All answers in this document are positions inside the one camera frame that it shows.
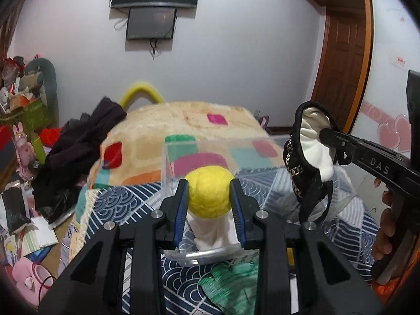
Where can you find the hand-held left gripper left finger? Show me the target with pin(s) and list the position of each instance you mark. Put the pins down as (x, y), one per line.
(182, 208)

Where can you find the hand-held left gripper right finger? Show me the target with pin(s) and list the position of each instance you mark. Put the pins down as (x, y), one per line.
(237, 210)

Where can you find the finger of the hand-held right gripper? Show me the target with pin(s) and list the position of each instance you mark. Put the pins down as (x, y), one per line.
(341, 141)

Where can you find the black trimmed white bra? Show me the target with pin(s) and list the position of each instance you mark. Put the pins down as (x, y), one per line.
(315, 147)

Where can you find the yellow felt ball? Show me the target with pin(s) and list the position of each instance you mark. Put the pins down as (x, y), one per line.
(210, 190)

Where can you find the clear plastic box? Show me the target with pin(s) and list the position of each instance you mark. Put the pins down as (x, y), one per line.
(174, 170)

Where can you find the person's right hand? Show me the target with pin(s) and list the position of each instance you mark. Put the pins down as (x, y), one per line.
(384, 229)

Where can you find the white cloth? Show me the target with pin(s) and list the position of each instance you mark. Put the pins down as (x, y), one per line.
(210, 233)

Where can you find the blue wave patterned sheet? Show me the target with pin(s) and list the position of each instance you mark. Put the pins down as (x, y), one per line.
(115, 203)

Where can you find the brown wooden door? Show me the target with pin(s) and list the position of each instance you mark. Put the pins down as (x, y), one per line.
(347, 65)

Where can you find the green knitted cloth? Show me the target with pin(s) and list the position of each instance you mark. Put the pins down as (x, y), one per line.
(229, 285)

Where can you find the white wardrobe door with hearts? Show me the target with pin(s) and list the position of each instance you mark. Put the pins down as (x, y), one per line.
(390, 72)

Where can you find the colourful patchwork plush blanket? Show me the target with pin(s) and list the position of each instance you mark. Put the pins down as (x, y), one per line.
(183, 118)

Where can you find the pile of dark clothes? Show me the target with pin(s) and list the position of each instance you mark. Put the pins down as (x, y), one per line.
(82, 144)

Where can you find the yellow foam tube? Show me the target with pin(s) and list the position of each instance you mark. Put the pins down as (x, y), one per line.
(141, 88)

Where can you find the orange cloth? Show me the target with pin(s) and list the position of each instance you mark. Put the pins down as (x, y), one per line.
(398, 293)

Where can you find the stack of papers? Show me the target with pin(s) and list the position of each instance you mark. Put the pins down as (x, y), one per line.
(39, 236)

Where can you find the red cloth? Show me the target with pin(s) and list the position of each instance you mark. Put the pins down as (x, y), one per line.
(51, 137)

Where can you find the yellow green bottle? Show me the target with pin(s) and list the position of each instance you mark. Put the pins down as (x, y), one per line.
(39, 149)

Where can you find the black plastic bag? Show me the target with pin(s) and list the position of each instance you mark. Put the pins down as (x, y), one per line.
(16, 210)

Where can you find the pink bunny toy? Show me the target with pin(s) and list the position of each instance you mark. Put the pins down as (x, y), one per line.
(24, 151)

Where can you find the pink slipper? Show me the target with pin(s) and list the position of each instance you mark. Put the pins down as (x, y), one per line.
(28, 277)

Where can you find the green cardboard box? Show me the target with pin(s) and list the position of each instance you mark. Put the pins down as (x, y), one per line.
(32, 115)

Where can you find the grey padded chair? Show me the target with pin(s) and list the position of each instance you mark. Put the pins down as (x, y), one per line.
(49, 82)

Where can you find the pile of clutter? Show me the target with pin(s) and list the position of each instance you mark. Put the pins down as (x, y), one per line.
(14, 82)

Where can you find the brown curtain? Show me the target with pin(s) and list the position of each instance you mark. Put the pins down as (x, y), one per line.
(13, 13)

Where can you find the small black wall monitor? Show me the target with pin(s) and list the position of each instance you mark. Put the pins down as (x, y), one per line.
(151, 23)

